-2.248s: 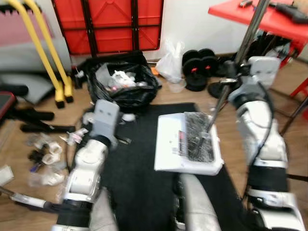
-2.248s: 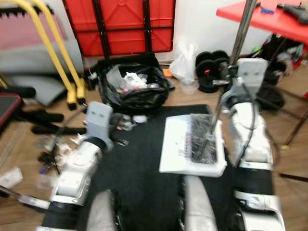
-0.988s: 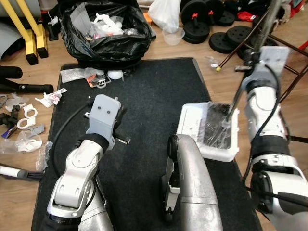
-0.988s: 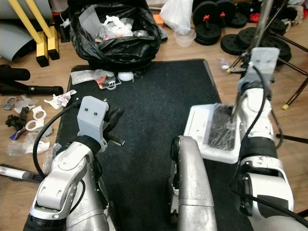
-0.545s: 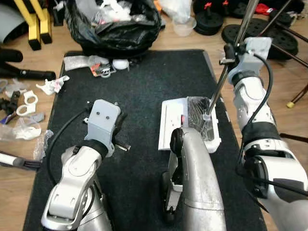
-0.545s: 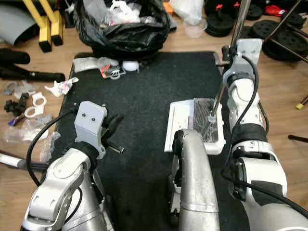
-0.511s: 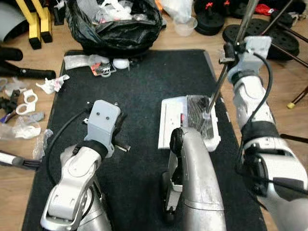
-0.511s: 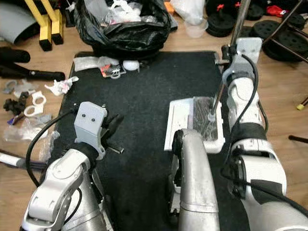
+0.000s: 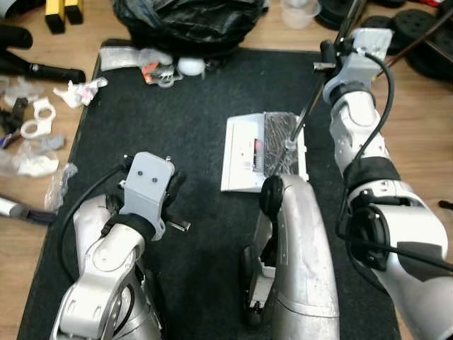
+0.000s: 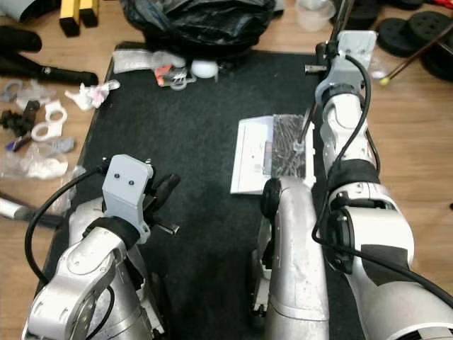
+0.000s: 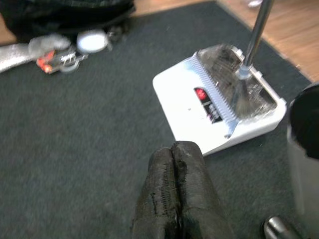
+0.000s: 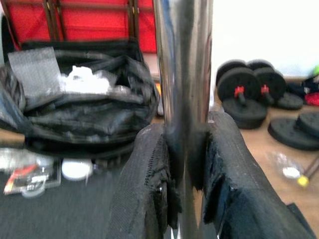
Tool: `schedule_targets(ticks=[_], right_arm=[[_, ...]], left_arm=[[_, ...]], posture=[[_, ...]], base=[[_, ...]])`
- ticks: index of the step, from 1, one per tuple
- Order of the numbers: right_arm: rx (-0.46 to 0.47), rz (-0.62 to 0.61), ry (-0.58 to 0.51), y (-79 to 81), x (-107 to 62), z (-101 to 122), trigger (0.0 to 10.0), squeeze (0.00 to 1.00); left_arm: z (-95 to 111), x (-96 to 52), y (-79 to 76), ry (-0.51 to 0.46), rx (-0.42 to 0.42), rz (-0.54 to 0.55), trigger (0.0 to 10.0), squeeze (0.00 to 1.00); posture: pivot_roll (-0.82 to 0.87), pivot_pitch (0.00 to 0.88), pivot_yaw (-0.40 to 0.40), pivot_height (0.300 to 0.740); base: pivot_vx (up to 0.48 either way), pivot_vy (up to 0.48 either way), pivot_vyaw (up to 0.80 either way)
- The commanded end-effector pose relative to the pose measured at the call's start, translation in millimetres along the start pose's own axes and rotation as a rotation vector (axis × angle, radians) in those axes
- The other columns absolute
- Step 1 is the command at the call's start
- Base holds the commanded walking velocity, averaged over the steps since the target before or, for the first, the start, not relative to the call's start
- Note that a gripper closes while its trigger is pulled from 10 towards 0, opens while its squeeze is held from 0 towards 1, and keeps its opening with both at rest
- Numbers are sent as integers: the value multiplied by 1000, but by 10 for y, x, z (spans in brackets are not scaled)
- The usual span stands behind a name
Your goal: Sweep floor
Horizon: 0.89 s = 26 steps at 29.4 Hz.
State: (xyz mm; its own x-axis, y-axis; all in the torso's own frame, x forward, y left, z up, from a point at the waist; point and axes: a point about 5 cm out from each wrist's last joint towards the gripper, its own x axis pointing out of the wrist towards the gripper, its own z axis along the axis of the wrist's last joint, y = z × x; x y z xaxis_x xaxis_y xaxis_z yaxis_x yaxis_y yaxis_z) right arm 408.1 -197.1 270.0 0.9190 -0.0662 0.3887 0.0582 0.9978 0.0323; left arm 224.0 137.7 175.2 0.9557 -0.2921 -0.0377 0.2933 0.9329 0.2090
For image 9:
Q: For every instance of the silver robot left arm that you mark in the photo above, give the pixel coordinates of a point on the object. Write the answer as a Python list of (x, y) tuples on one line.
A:
[(99, 283)]

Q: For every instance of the black floor mat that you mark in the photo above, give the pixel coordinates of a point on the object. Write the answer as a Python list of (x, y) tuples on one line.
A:
[(191, 127)]

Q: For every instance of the clear plastic cup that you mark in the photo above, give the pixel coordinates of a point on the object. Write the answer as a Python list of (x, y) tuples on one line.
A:
[(301, 14)]

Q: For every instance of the black weight plate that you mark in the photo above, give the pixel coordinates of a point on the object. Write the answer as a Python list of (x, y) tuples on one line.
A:
[(402, 32), (435, 20), (435, 60)]

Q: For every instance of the red white packet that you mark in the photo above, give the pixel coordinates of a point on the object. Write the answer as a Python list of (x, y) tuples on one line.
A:
[(159, 74)]

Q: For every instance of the white ball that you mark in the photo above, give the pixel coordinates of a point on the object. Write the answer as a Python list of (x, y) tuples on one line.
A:
[(191, 66)]

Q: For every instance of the clear plastic packet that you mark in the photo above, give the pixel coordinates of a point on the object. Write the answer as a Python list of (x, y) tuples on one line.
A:
[(124, 58)]

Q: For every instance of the black trash bag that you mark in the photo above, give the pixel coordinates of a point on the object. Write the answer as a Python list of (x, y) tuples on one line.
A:
[(191, 25)]

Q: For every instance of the robot right leg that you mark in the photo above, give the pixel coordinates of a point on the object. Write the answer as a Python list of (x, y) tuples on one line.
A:
[(304, 269)]

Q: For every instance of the silver tube black end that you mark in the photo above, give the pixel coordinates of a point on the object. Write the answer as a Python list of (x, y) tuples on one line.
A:
[(14, 207)]

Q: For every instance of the black foam leg roller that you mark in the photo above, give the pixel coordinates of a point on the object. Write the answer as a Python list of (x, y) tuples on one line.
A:
[(49, 71), (14, 37)]

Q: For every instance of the black plastic parts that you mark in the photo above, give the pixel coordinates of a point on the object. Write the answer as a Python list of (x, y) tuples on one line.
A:
[(14, 117)]

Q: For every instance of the grey folded mat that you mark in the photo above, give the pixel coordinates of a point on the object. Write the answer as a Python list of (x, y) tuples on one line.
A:
[(14, 6)]

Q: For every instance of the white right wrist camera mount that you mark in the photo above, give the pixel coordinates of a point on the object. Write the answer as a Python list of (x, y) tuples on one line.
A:
[(364, 53)]

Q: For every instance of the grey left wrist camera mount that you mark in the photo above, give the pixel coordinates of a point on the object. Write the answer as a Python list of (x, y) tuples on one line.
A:
[(148, 180)]

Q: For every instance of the yellow steel tube frame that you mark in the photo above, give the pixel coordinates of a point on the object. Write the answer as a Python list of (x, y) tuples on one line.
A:
[(54, 7)]

